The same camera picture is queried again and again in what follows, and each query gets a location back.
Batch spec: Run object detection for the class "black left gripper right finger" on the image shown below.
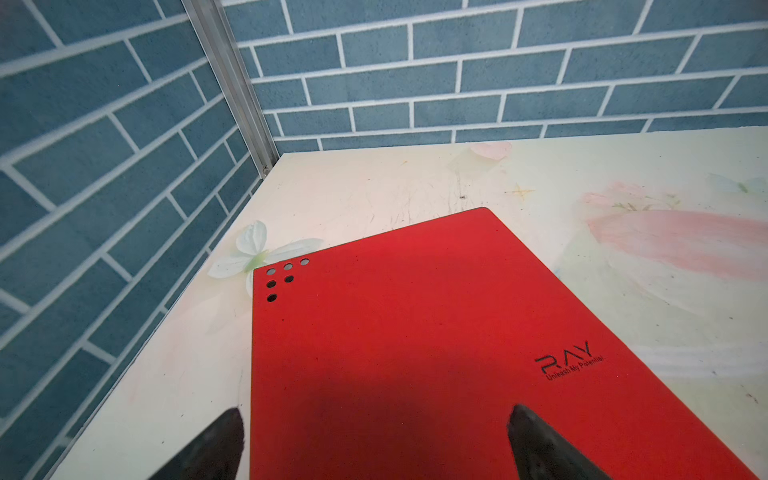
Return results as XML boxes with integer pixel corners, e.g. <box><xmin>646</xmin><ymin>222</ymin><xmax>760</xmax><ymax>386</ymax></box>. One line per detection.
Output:
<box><xmin>507</xmin><ymin>404</ymin><xmax>610</xmax><ymax>480</ymax></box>

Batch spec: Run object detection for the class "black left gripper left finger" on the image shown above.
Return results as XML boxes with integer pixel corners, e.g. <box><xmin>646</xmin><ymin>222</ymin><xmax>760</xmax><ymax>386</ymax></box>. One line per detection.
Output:
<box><xmin>150</xmin><ymin>408</ymin><xmax>245</xmax><ymax>480</ymax></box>

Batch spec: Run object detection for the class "red folder with black inside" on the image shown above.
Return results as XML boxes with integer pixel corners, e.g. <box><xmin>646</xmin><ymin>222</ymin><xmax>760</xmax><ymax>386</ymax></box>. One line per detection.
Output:
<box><xmin>249</xmin><ymin>208</ymin><xmax>752</xmax><ymax>479</ymax></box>

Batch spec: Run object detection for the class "aluminium left corner post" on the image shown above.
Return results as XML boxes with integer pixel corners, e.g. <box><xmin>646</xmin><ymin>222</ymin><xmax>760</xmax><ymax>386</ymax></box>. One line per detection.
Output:
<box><xmin>182</xmin><ymin>0</ymin><xmax>279</xmax><ymax>177</ymax></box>

